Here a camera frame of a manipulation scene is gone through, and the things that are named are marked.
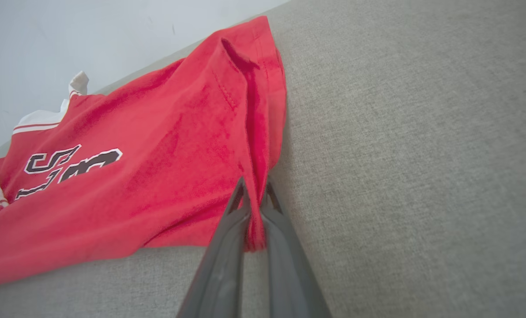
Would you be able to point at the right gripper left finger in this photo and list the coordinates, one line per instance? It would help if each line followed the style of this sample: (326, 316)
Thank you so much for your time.
(223, 265)

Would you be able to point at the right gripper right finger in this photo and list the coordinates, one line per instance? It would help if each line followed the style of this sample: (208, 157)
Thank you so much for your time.
(289, 274)

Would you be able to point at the red basketball jersey number print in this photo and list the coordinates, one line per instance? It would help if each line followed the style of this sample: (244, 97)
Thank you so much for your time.
(157, 168)

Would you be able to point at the grey fabric sofa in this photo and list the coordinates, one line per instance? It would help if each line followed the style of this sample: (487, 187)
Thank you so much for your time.
(404, 154)

